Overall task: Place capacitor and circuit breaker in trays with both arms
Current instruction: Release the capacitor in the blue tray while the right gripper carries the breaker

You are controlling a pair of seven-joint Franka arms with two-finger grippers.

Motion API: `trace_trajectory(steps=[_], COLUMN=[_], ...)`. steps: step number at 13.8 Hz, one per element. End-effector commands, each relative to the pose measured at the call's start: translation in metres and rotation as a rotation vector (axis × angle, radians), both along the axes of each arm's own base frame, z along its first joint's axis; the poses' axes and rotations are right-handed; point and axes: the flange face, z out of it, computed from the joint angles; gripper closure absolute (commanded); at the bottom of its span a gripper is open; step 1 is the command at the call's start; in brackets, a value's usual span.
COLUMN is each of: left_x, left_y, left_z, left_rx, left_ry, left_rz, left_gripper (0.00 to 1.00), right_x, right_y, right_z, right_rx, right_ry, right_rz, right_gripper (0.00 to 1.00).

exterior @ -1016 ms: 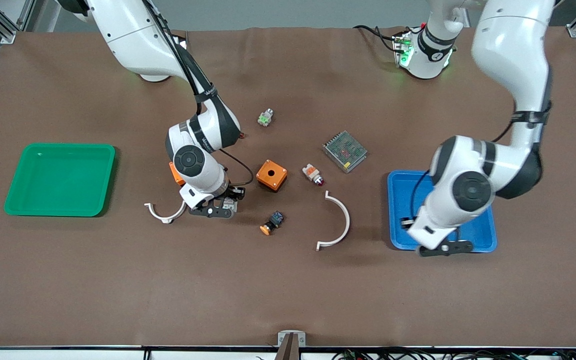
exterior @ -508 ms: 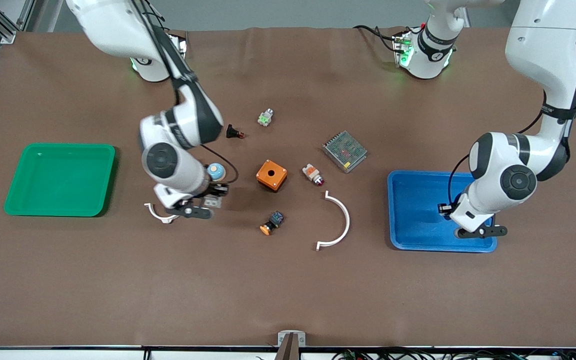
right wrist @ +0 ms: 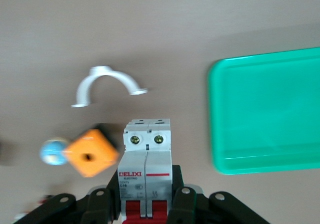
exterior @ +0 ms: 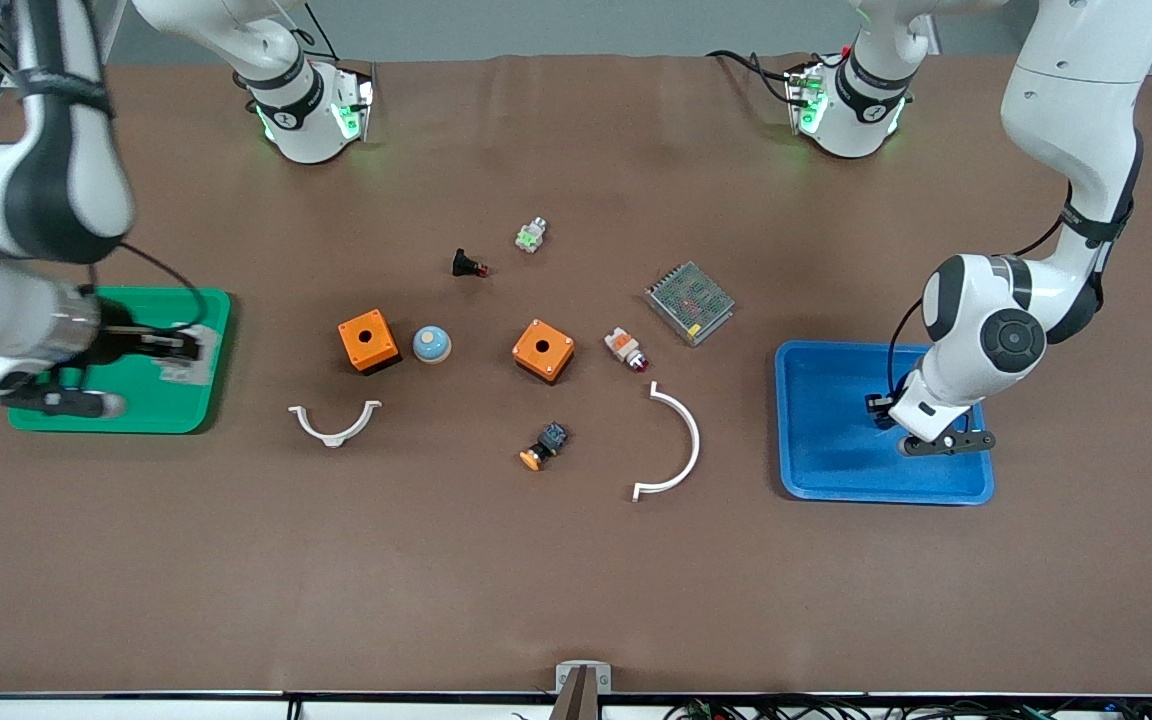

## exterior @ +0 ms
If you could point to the metal mesh power supply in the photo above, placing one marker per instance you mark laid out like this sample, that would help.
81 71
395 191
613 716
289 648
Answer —
691 300

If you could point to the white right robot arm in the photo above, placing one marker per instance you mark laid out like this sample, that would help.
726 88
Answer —
36 180

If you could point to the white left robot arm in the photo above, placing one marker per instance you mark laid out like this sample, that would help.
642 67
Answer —
1076 150

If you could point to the large white curved bracket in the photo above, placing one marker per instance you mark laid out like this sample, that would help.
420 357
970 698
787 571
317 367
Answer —
693 445

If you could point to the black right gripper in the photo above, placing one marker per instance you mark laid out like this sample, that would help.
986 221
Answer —
122 343

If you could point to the grey table edge clamp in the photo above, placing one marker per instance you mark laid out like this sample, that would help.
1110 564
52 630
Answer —
583 680

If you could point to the small white curved bracket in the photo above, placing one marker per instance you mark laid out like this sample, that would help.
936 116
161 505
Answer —
336 438

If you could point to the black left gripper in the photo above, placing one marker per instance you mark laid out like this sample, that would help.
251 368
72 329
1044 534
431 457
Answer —
877 404

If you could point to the red indicator light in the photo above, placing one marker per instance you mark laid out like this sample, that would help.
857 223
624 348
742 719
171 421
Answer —
621 343

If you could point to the green white button switch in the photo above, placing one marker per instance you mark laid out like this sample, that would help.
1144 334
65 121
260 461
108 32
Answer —
531 236

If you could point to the grey white circuit breaker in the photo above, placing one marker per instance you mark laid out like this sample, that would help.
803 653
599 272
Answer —
191 368

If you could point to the green plastic tray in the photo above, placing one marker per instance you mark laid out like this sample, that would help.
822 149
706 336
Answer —
151 405

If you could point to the white table edge rail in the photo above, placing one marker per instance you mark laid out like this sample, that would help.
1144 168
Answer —
136 709

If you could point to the orange push button switch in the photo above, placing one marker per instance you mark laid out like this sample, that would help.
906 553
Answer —
551 438

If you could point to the blue white dome button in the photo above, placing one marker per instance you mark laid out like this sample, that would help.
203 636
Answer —
431 345

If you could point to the blue plastic tray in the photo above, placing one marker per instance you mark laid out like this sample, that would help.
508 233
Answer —
826 450

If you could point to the orange button box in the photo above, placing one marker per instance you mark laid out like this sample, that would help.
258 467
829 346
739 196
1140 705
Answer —
556 355
381 345

